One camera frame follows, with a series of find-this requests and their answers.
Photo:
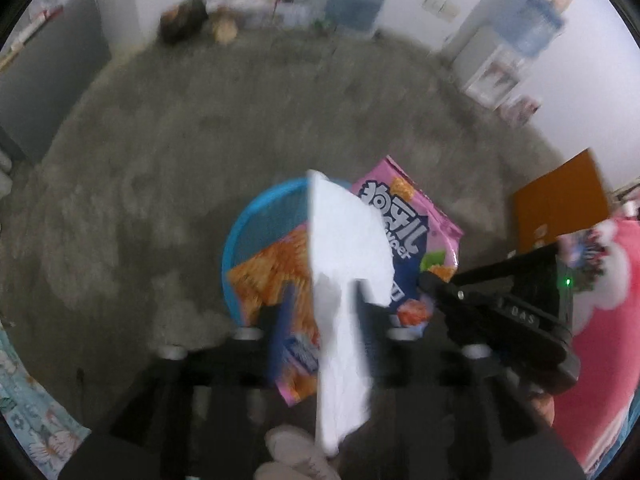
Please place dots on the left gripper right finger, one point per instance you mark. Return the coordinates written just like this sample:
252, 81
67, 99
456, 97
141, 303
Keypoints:
457, 416

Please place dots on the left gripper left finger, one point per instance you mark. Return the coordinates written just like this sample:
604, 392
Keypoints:
190, 417

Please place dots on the pink purple candy bag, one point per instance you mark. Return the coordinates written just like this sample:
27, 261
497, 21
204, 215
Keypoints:
422, 239

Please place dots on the orange cracker snack bag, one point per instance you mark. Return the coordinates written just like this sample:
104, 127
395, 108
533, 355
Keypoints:
276, 281

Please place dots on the white paper sheet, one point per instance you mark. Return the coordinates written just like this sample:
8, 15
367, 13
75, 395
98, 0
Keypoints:
347, 245

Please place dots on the blue trash basket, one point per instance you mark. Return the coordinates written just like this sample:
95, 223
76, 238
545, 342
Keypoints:
271, 215

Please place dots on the person right hand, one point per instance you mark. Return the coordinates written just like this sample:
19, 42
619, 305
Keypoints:
543, 403

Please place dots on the white shoe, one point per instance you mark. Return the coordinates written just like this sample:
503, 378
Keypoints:
294, 455

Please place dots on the orange cardboard board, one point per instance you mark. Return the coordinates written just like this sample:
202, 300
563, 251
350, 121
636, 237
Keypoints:
568, 199

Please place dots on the white water dispenser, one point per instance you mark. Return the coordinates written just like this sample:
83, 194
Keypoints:
489, 71

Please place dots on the dark grey cabinet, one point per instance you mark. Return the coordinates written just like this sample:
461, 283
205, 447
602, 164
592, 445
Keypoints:
48, 77

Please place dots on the dark gift box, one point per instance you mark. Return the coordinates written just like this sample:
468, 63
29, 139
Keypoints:
182, 21

